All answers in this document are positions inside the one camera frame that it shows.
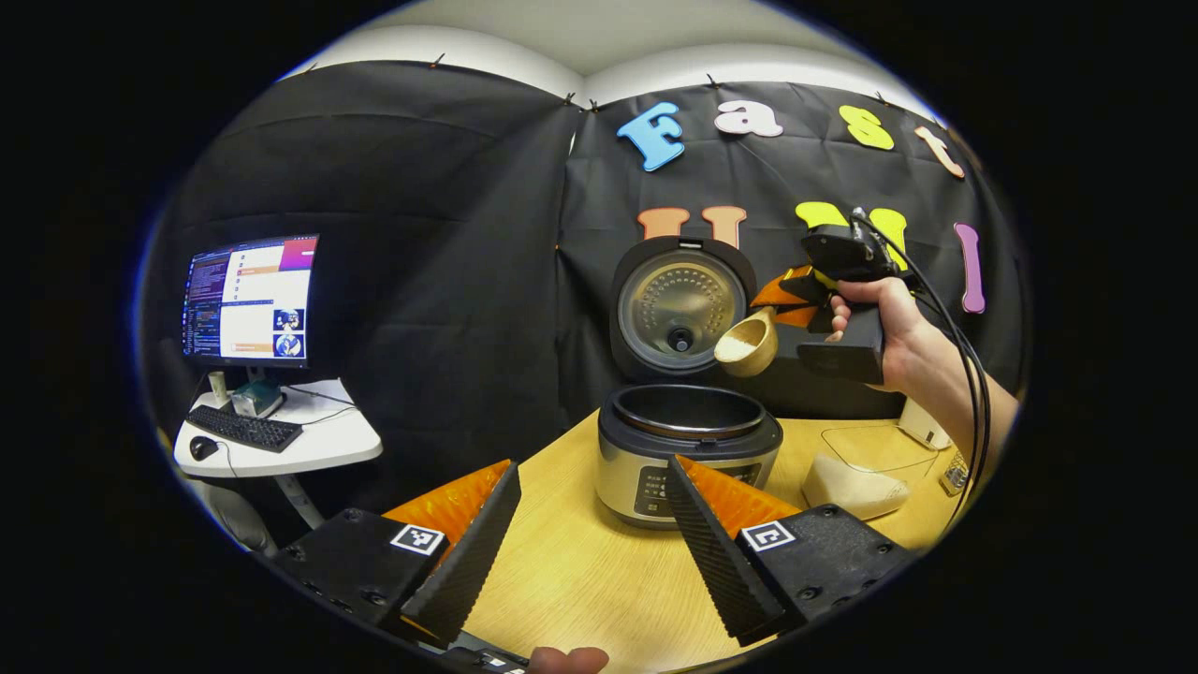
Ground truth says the black and silver rice cooker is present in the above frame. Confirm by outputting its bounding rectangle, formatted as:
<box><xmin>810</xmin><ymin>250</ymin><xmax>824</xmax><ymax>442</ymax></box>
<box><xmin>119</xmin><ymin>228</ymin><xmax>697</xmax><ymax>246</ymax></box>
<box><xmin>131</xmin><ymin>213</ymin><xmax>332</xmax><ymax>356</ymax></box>
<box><xmin>596</xmin><ymin>236</ymin><xmax>785</xmax><ymax>531</ymax></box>

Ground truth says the computer monitor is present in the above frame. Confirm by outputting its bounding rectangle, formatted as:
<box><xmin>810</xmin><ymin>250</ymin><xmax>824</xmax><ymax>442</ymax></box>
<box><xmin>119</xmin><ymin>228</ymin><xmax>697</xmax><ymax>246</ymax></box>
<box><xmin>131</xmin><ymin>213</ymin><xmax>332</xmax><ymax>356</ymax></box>
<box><xmin>183</xmin><ymin>234</ymin><xmax>321</xmax><ymax>369</ymax></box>

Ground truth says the clear container of rice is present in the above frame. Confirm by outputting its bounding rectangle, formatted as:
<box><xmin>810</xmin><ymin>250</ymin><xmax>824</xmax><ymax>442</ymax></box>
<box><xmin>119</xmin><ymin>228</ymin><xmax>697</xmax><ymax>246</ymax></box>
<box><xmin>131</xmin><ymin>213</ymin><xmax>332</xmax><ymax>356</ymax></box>
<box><xmin>802</xmin><ymin>426</ymin><xmax>942</xmax><ymax>521</ymax></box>

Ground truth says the white side table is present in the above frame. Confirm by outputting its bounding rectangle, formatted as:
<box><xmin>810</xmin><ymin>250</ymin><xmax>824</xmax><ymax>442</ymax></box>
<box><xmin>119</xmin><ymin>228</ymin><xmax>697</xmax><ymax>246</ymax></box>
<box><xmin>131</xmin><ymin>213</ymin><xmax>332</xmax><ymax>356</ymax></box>
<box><xmin>173</xmin><ymin>377</ymin><xmax>385</xmax><ymax>553</ymax></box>

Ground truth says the black backdrop cloth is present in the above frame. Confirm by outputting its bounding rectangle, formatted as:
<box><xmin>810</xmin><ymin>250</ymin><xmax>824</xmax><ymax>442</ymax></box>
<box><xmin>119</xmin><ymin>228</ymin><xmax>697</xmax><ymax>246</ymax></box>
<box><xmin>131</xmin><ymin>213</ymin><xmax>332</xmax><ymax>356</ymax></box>
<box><xmin>140</xmin><ymin>61</ymin><xmax>1026</xmax><ymax>525</ymax></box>

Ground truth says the white toaster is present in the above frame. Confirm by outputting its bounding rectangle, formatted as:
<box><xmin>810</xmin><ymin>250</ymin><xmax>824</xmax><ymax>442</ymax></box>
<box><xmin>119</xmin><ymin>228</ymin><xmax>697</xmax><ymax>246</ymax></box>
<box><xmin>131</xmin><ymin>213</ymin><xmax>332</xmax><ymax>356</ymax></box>
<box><xmin>898</xmin><ymin>398</ymin><xmax>954</xmax><ymax>452</ymax></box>

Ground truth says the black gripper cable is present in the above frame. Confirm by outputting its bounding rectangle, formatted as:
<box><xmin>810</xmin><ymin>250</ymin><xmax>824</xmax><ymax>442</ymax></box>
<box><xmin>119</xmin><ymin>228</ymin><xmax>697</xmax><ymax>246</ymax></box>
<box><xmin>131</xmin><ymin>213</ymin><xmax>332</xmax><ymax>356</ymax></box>
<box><xmin>850</xmin><ymin>206</ymin><xmax>993</xmax><ymax>535</ymax></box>

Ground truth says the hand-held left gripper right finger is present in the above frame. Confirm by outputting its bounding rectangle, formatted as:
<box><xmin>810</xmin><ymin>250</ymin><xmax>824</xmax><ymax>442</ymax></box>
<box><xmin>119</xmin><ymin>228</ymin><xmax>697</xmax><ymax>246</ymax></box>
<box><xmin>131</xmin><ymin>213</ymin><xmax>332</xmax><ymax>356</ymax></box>
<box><xmin>665</xmin><ymin>455</ymin><xmax>916</xmax><ymax>647</ymax></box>

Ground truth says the black keyboard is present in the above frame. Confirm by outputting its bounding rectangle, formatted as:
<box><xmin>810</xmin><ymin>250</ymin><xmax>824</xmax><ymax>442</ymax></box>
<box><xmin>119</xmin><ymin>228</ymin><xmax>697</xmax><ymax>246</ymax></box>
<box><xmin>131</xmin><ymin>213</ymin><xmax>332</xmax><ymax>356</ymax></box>
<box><xmin>185</xmin><ymin>404</ymin><xmax>305</xmax><ymax>454</ymax></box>

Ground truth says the wooden spoon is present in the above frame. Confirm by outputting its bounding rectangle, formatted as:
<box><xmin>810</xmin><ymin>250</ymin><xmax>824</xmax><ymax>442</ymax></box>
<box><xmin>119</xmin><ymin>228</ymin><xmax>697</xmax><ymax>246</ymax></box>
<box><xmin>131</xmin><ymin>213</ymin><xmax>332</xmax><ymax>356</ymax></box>
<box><xmin>714</xmin><ymin>304</ymin><xmax>782</xmax><ymax>379</ymax></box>

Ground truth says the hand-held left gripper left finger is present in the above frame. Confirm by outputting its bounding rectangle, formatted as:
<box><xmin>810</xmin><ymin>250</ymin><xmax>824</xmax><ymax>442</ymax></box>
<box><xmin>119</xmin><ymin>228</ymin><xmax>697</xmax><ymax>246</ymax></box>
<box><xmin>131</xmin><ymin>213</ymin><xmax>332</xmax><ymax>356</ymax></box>
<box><xmin>271</xmin><ymin>459</ymin><xmax>522</xmax><ymax>649</ymax></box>

